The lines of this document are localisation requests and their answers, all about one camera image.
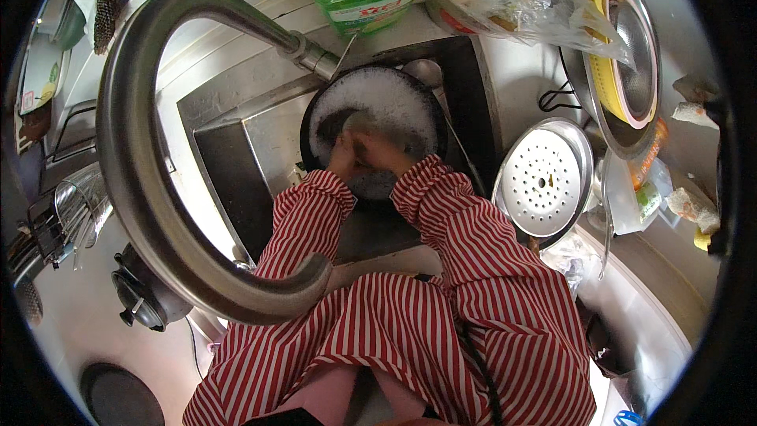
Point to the pink plastic colander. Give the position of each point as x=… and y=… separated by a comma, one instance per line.
x=647, y=112

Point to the crumpled clear plastic bag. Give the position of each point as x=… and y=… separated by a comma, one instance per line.
x=568, y=257

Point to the long steel spoon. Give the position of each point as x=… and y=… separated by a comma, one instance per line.
x=607, y=219

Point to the person's left fingers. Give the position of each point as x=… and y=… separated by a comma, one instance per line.
x=346, y=141

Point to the yellow plastic colander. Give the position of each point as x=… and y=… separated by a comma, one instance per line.
x=603, y=83

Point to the black pan with foam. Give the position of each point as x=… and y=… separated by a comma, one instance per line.
x=384, y=100

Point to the white patterned rag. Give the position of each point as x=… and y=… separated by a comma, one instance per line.
x=692, y=207

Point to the steel ladle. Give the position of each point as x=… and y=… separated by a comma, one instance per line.
x=424, y=71

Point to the large steel basin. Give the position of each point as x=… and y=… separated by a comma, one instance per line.
x=618, y=139

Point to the curved steel faucet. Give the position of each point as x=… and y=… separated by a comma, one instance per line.
x=127, y=148

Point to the person's right fingers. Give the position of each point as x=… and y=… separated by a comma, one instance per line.
x=366, y=145

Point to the orange snack packet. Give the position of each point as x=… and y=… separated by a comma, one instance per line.
x=650, y=154

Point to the steel mesh strainer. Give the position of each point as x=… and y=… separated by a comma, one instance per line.
x=636, y=53

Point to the clear plastic bag of vegetables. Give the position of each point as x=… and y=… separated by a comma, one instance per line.
x=520, y=6

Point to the white plastic bag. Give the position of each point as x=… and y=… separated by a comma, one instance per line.
x=630, y=207

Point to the black electric cooker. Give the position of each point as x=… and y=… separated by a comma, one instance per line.
x=145, y=296

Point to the person's left hand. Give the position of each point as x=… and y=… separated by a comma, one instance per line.
x=344, y=157

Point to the perforated steel steamer plate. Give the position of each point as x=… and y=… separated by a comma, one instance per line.
x=541, y=180

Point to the person's body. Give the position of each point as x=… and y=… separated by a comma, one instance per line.
x=414, y=331

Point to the steel sink basin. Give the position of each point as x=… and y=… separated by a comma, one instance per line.
x=260, y=130

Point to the person's right hand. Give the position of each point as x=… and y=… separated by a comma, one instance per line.
x=387, y=157

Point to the person's legs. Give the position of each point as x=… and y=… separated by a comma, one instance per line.
x=331, y=396

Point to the black round lid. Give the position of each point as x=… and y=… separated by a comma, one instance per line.
x=121, y=396

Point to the brown scouring brush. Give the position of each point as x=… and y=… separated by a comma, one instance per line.
x=105, y=18

